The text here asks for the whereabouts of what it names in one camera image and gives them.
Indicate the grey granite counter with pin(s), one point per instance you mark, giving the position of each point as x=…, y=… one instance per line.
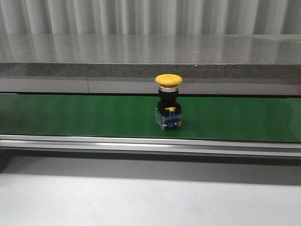
x=137, y=56

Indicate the white pleated curtain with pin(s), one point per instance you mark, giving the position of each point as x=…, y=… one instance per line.
x=150, y=16

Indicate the green conveyor belt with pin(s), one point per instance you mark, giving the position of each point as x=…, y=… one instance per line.
x=222, y=118

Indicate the yellow mushroom push button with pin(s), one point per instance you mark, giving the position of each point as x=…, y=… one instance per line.
x=169, y=111

